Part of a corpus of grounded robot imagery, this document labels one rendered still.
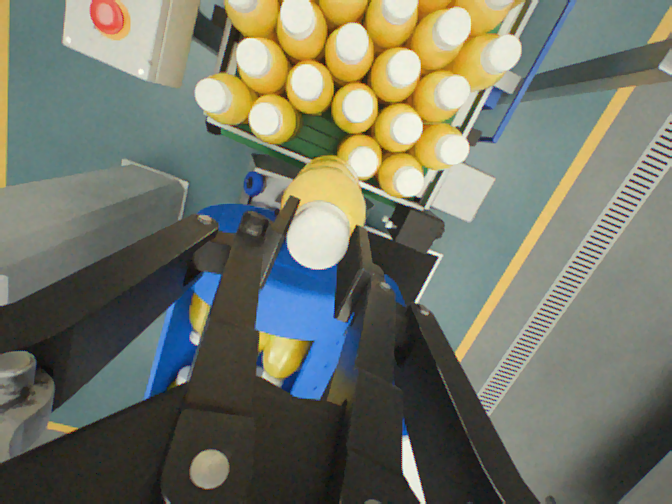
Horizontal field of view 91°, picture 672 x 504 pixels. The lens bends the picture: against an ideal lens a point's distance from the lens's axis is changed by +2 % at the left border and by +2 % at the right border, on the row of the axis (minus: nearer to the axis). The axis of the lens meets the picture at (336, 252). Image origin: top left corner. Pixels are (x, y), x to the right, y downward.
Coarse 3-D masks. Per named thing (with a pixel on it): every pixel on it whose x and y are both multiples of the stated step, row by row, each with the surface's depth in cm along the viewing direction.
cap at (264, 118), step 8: (256, 104) 42; (264, 104) 42; (256, 112) 42; (264, 112) 42; (272, 112) 42; (256, 120) 43; (264, 120) 43; (272, 120) 43; (256, 128) 43; (264, 128) 43; (272, 128) 43
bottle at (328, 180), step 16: (320, 160) 31; (336, 160) 32; (304, 176) 24; (320, 176) 24; (336, 176) 24; (352, 176) 29; (288, 192) 24; (304, 192) 22; (320, 192) 22; (336, 192) 22; (352, 192) 24; (304, 208) 21; (336, 208) 21; (352, 208) 23; (352, 224) 23
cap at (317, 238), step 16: (320, 208) 20; (304, 224) 20; (320, 224) 20; (336, 224) 20; (288, 240) 20; (304, 240) 20; (320, 240) 20; (336, 240) 20; (304, 256) 20; (320, 256) 20; (336, 256) 20
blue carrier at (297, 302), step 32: (224, 224) 45; (288, 256) 44; (192, 288) 40; (288, 288) 37; (320, 288) 39; (256, 320) 38; (288, 320) 38; (320, 320) 39; (160, 352) 52; (192, 352) 66; (320, 352) 42; (160, 384) 61; (288, 384) 70; (320, 384) 48
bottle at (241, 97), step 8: (216, 80) 43; (224, 80) 44; (232, 80) 45; (240, 80) 47; (232, 88) 44; (240, 88) 45; (248, 88) 48; (232, 96) 44; (240, 96) 45; (248, 96) 47; (256, 96) 52; (232, 104) 44; (240, 104) 45; (248, 104) 47; (208, 112) 45; (216, 112) 44; (224, 112) 45; (232, 112) 45; (240, 112) 46; (248, 112) 49; (216, 120) 47; (224, 120) 46; (232, 120) 47; (240, 120) 48; (248, 120) 52
